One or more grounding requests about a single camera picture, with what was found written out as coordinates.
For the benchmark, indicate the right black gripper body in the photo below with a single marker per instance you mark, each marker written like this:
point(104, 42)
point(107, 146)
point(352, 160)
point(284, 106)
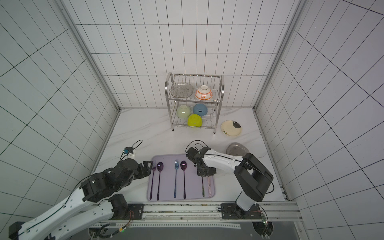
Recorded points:
point(205, 169)

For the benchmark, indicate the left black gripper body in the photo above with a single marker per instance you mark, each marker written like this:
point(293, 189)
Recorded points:
point(137, 174)

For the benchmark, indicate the purple fork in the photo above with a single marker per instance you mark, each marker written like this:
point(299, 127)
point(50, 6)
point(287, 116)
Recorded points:
point(154, 167)

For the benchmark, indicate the dark purple long spoon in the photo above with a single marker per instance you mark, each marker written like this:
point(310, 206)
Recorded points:
point(184, 167)

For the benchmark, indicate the blue fork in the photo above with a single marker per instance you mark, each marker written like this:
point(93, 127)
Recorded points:
point(177, 164)

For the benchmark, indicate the lavender rectangular placemat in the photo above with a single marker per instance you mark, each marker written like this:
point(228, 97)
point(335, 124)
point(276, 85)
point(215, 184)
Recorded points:
point(193, 181)

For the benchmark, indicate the green handled rainbow fork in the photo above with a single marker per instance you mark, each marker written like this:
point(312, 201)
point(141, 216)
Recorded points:
point(203, 188)

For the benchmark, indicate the pink handled silver spoon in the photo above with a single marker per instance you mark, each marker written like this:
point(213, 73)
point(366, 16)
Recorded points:
point(209, 186)

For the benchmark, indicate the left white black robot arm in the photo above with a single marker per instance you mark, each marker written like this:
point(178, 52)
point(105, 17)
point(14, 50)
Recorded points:
point(96, 199)

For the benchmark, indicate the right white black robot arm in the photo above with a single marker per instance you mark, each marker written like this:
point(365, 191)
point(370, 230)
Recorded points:
point(254, 178)

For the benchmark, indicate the lime green bowl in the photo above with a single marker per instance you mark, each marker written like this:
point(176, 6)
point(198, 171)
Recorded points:
point(194, 121)

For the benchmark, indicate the grey glass plate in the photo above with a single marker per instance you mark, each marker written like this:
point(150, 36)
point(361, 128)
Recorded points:
point(236, 149)

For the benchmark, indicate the cream plate with black spot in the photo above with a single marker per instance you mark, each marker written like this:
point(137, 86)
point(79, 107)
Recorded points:
point(231, 128)

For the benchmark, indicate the pale green bowl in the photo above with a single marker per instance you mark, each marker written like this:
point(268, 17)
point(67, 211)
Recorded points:
point(183, 112)

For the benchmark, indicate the blue bowl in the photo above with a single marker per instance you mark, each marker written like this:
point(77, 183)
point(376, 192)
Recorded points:
point(200, 109)

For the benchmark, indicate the white orange patterned bowl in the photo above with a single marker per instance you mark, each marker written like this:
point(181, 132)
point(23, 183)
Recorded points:
point(203, 93)

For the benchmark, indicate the grey plate on rack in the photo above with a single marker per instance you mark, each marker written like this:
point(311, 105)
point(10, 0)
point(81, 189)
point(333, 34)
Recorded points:
point(182, 90)

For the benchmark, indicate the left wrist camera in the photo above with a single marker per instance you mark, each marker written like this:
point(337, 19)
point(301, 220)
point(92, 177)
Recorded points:
point(129, 152)

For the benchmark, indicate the steel wire dish rack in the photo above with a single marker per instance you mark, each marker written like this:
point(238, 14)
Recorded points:
point(215, 82)

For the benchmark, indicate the aluminium mounting rail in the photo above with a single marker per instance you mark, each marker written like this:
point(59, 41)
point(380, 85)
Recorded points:
point(186, 214)

